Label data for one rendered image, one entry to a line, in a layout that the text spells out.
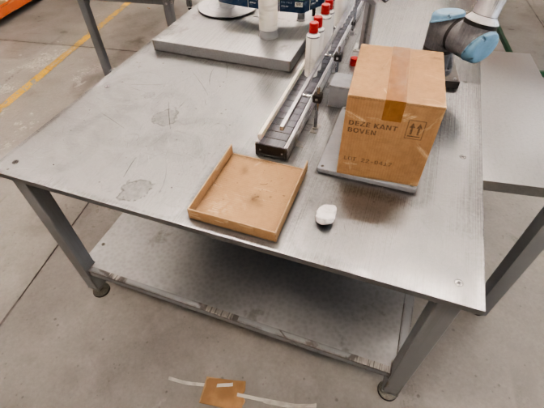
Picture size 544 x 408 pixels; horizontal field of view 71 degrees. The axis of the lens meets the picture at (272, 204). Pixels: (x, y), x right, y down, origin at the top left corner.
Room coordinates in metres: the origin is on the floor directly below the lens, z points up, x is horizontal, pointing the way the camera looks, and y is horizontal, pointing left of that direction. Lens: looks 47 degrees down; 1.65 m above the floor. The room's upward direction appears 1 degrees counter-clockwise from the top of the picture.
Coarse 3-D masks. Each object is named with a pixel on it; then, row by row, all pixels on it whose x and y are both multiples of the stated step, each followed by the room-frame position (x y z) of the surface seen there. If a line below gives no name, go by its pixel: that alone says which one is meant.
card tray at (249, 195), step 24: (216, 168) 0.87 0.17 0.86; (240, 168) 0.90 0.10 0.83; (264, 168) 0.90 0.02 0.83; (288, 168) 0.90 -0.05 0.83; (216, 192) 0.80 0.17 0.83; (240, 192) 0.80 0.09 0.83; (264, 192) 0.80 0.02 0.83; (288, 192) 0.79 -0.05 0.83; (192, 216) 0.70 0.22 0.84; (216, 216) 0.67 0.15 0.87; (240, 216) 0.70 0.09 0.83; (264, 216) 0.70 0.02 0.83
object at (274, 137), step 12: (360, 0) 2.17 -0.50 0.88; (348, 24) 1.87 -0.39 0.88; (336, 36) 1.73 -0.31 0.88; (336, 48) 1.66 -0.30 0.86; (324, 60) 1.51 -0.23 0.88; (300, 84) 1.32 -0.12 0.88; (312, 84) 1.32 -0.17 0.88; (288, 96) 1.24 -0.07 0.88; (288, 108) 1.16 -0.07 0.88; (300, 108) 1.16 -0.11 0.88; (276, 120) 1.09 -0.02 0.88; (276, 132) 1.03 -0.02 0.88; (288, 132) 1.02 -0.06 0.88; (264, 144) 0.97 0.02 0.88; (276, 144) 0.96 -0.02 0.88
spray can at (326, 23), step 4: (324, 4) 1.55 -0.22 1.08; (328, 4) 1.55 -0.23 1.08; (324, 8) 1.54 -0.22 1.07; (328, 8) 1.54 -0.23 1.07; (324, 12) 1.54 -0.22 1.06; (328, 12) 1.54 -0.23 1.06; (324, 16) 1.54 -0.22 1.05; (328, 16) 1.54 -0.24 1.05; (324, 20) 1.53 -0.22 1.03; (328, 20) 1.53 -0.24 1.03; (324, 24) 1.53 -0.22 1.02; (328, 24) 1.54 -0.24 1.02; (328, 28) 1.54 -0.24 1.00; (324, 32) 1.53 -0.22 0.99; (328, 32) 1.54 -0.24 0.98; (324, 36) 1.53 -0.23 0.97; (328, 36) 1.54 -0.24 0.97; (324, 40) 1.53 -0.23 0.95; (328, 40) 1.54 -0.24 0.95; (324, 44) 1.53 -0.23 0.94; (324, 48) 1.53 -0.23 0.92
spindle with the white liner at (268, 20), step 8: (264, 0) 1.72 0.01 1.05; (272, 0) 1.72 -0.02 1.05; (264, 8) 1.72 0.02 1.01; (272, 8) 1.72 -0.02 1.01; (264, 16) 1.72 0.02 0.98; (272, 16) 1.72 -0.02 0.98; (264, 24) 1.72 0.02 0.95; (272, 24) 1.72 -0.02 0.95; (264, 32) 1.72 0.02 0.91; (272, 32) 1.72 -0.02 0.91
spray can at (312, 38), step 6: (312, 24) 1.38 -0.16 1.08; (318, 24) 1.39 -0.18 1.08; (312, 30) 1.38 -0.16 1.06; (306, 36) 1.39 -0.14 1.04; (312, 36) 1.37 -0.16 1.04; (318, 36) 1.37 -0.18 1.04; (306, 42) 1.38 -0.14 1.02; (312, 42) 1.37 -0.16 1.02; (318, 42) 1.37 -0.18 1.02; (306, 48) 1.38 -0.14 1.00; (312, 48) 1.37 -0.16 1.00; (318, 48) 1.38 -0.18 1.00; (306, 54) 1.38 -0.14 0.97; (312, 54) 1.37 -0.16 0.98; (318, 54) 1.38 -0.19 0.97; (306, 60) 1.38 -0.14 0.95; (312, 60) 1.37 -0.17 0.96; (306, 66) 1.38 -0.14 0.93; (312, 66) 1.37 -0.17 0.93; (306, 72) 1.37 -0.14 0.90; (312, 78) 1.37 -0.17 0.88
